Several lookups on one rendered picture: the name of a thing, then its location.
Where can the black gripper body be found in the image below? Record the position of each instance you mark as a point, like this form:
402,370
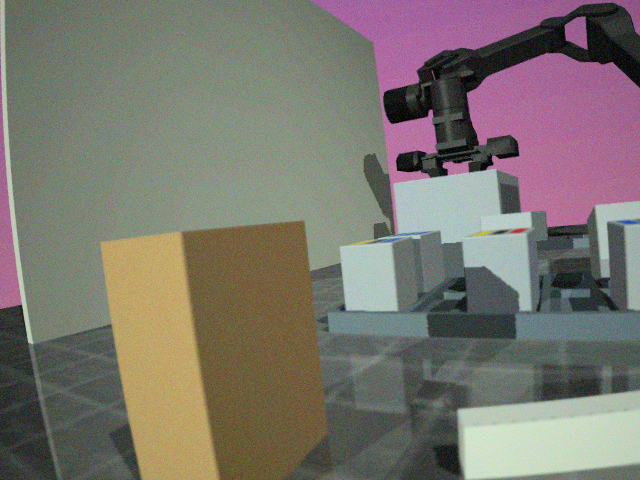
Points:
453,134

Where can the large grey flat panel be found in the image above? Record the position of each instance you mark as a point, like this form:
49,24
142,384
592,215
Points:
132,118

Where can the tan rectangular block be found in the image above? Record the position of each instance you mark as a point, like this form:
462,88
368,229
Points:
217,348

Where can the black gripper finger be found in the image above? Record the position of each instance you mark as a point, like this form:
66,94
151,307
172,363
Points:
435,171
480,165

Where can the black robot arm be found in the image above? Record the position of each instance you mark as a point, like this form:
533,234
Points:
611,37

